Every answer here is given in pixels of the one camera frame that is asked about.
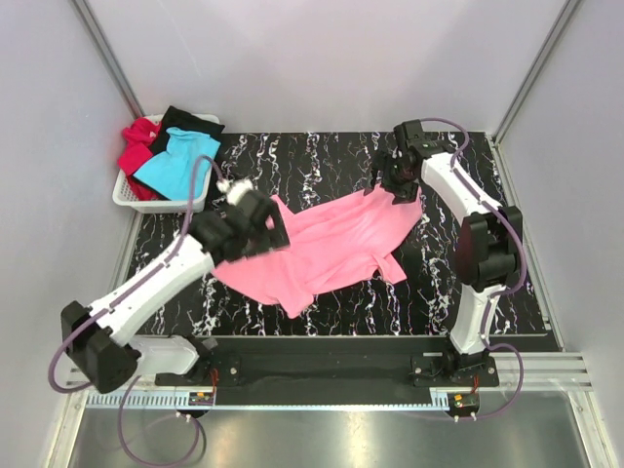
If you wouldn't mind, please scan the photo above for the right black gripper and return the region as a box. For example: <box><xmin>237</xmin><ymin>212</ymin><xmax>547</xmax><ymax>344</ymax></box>
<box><xmin>364</xmin><ymin>150</ymin><xmax>419</xmax><ymax>207</ymax></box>

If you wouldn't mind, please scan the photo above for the pink t shirt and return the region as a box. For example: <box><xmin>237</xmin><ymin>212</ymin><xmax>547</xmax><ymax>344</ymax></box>
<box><xmin>213</xmin><ymin>187</ymin><xmax>423</xmax><ymax>319</ymax></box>

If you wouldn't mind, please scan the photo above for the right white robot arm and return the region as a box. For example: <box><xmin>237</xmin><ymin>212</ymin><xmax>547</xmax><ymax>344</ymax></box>
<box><xmin>365</xmin><ymin>119</ymin><xmax>527</xmax><ymax>387</ymax></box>

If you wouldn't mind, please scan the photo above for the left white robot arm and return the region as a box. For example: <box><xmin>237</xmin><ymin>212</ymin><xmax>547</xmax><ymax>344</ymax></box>
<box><xmin>53</xmin><ymin>180</ymin><xmax>290</xmax><ymax>394</ymax></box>

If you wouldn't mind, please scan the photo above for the cyan t shirt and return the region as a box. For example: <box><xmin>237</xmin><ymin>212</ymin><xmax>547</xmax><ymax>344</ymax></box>
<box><xmin>134</xmin><ymin>127</ymin><xmax>220</xmax><ymax>201</ymax></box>

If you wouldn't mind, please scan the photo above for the black t shirt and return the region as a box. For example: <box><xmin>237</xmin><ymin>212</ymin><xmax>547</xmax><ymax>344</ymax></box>
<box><xmin>149</xmin><ymin>105</ymin><xmax>225</xmax><ymax>155</ymax></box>

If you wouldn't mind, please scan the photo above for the white plastic basket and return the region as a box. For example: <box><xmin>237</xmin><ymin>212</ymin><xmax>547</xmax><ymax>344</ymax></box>
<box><xmin>112</xmin><ymin>113</ymin><xmax>221</xmax><ymax>213</ymax></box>

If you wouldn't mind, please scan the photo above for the red t shirt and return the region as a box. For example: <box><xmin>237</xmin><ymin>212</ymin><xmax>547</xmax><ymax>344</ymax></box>
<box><xmin>117</xmin><ymin>117</ymin><xmax>160</xmax><ymax>201</ymax></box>

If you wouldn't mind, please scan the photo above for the left control board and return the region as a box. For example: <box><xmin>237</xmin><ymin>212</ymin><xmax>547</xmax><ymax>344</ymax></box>
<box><xmin>188</xmin><ymin>391</ymin><xmax>215</xmax><ymax>407</ymax></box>

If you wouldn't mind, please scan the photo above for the control board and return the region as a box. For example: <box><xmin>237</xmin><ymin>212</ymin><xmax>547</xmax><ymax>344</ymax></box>
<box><xmin>188</xmin><ymin>391</ymin><xmax>215</xmax><ymax>407</ymax></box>
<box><xmin>451</xmin><ymin>392</ymin><xmax>480</xmax><ymax>409</ymax></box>

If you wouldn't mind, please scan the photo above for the right control board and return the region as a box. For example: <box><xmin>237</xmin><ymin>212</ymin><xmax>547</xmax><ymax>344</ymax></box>
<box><xmin>451</xmin><ymin>392</ymin><xmax>480</xmax><ymax>409</ymax></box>

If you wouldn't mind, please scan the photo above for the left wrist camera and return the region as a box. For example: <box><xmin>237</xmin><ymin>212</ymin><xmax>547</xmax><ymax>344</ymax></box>
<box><xmin>216</xmin><ymin>178</ymin><xmax>254</xmax><ymax>206</ymax></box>

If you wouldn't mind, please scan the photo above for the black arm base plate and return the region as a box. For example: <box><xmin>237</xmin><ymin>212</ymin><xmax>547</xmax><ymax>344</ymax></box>
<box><xmin>154</xmin><ymin>334</ymin><xmax>499</xmax><ymax>409</ymax></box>

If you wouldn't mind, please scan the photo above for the white slotted cable duct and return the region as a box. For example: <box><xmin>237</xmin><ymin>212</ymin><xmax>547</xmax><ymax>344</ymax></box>
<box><xmin>86</xmin><ymin>389</ymin><xmax>210</xmax><ymax>410</ymax></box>

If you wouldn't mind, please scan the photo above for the aluminium frame rail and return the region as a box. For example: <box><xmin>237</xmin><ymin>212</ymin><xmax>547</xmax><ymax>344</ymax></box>
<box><xmin>65</xmin><ymin>351</ymin><xmax>595</xmax><ymax>391</ymax></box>

